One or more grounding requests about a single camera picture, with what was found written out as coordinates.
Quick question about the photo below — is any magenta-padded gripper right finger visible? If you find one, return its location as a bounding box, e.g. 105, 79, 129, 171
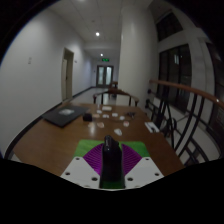
120, 143, 165, 190

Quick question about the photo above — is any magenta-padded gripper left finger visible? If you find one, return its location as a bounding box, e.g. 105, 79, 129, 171
60, 142, 105, 189

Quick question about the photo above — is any black computer mouse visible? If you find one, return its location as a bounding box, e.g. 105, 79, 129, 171
98, 134, 126, 190

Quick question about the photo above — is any green mouse pad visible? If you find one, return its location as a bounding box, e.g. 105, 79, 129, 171
72, 138, 151, 190

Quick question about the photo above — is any small black box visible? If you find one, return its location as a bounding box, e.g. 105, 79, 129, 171
82, 112, 94, 123

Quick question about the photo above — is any black closed laptop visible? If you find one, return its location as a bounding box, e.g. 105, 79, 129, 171
41, 104, 90, 129

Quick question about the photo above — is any brown wooden chair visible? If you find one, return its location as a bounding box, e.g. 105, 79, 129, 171
107, 80, 120, 90

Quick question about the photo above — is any black railing with wooden handrail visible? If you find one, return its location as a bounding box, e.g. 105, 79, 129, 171
145, 78, 224, 168

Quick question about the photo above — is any white single door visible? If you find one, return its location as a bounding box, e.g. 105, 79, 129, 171
60, 47, 75, 102

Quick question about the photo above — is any glass double door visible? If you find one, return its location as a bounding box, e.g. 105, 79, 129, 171
95, 64, 115, 89

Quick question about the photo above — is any dark framed window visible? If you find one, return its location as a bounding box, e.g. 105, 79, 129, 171
156, 43, 193, 113

